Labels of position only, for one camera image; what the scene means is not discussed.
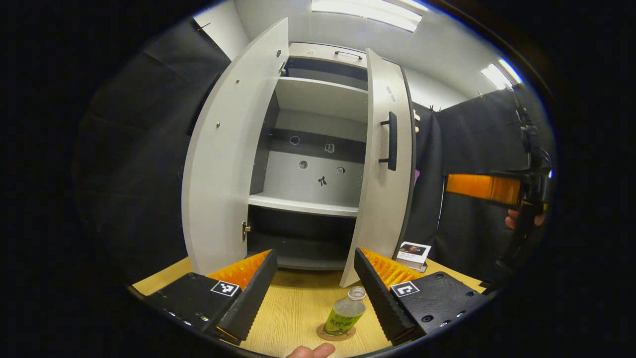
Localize black door handle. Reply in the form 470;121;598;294
379;112;398;171

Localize large ceiling light panel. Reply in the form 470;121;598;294
311;0;429;33

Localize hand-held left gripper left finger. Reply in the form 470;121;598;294
144;249;278;347

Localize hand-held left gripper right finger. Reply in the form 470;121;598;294
354;248;490;347

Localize small ceiling light panel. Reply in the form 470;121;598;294
480;58;523;90

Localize grey cabinet door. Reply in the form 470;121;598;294
181;17;290;275
340;48;417;288

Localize green label clear bottle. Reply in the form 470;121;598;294
323;286;367;336

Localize white cabinet shelf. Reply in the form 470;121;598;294
275;76;369;123
248;193;359;218

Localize small white printed box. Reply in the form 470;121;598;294
396;242;432;273

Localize round brown coaster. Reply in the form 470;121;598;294
317;324;357;342

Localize black backdrop cloth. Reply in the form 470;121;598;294
75;20;555;284

